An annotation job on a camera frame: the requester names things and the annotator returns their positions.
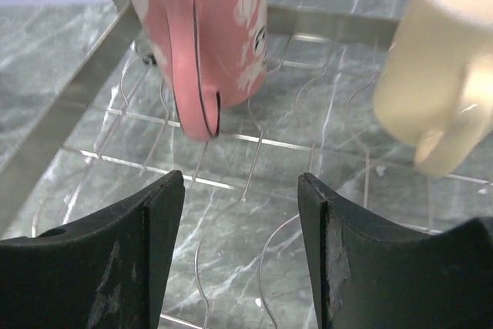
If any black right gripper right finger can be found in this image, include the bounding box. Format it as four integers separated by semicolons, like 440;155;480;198
297;173;492;328

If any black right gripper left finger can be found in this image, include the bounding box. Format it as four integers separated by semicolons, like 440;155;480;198
1;170;184;328

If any cream yellow mug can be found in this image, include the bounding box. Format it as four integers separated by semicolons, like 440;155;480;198
373;0;492;177

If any red mug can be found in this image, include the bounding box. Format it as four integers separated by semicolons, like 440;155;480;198
131;0;267;141

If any metal two-tier dish rack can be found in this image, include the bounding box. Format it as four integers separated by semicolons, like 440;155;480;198
1;0;492;328

